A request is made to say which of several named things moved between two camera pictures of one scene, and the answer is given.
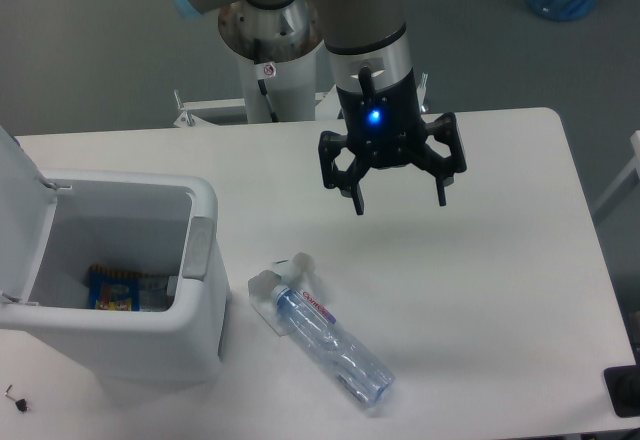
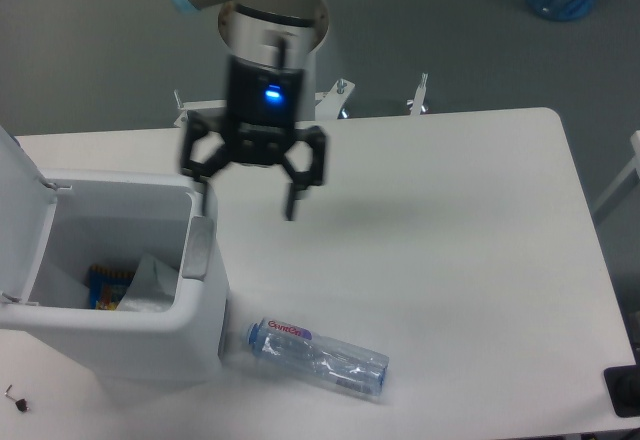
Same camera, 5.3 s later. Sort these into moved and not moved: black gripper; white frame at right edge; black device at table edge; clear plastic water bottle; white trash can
Moved: clear plastic water bottle; black gripper
Not moved: white trash can; white frame at right edge; black device at table edge
